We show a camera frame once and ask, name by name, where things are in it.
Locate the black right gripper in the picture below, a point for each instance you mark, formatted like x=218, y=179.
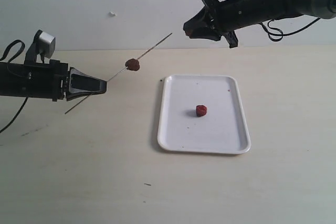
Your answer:
x=221, y=19

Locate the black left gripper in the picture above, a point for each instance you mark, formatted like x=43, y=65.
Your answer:
x=48, y=81

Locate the thin wooden skewer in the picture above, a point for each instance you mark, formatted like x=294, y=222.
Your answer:
x=121, y=71

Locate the brown meatball piece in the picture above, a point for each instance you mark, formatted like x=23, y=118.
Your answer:
x=132, y=65

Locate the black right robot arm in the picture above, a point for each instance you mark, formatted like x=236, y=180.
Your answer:
x=320, y=9

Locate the white plastic tray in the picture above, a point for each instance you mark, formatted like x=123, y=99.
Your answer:
x=223, y=130

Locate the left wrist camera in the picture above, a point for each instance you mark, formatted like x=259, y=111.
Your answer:
x=43, y=45

